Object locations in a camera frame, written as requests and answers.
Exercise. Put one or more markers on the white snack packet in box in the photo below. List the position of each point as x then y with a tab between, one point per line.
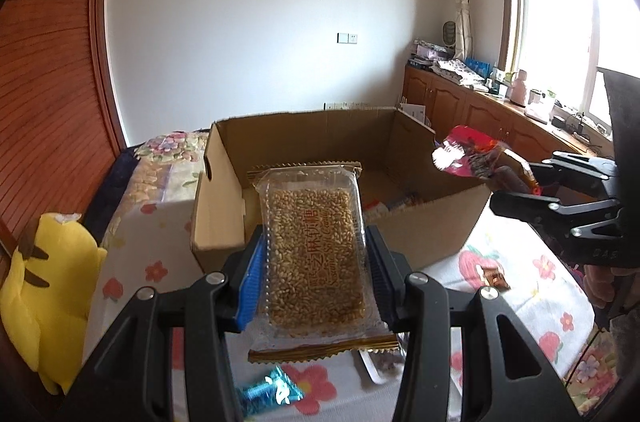
374	210

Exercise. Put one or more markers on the blue foil candy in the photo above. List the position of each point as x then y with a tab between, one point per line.
274	389

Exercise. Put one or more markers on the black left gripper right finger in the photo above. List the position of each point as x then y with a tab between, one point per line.
413	303

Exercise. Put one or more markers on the silver orange snack packet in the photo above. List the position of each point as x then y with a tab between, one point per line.
383	366

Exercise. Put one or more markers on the person's right hand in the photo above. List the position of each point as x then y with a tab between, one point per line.
599	285

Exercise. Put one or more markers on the floral white bed sheet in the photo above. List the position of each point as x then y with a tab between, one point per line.
511	346

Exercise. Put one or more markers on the blue blanket edge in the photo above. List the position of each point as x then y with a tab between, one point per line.
106	200

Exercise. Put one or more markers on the brown cardboard box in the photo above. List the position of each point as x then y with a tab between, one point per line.
375	155

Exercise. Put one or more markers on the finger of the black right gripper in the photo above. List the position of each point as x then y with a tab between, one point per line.
585	227

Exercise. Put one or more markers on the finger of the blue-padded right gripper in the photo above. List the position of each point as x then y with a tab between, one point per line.
590	176

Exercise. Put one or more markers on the grain bar clear packet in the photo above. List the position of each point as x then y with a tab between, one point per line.
317	297

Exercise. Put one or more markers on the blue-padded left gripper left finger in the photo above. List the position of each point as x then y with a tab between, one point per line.
220	303

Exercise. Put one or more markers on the wooden low cabinet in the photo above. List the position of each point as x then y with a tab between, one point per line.
447	105

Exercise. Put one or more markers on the small brown candy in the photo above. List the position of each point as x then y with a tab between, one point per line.
493	277

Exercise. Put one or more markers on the pink sausage snack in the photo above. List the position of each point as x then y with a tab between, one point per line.
466	152

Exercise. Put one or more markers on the yellow plush toy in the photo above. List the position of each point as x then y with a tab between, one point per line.
46	297

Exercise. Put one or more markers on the window with wooden frame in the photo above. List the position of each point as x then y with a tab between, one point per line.
564	46

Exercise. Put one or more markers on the white wall switch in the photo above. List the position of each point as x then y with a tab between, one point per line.
346	38

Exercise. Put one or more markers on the white wall socket strip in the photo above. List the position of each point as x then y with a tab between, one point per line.
352	106

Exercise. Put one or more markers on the pink thermos bottle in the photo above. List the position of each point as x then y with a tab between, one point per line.
518	89

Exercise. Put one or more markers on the wooden wardrobe door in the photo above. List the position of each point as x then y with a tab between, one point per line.
60	132

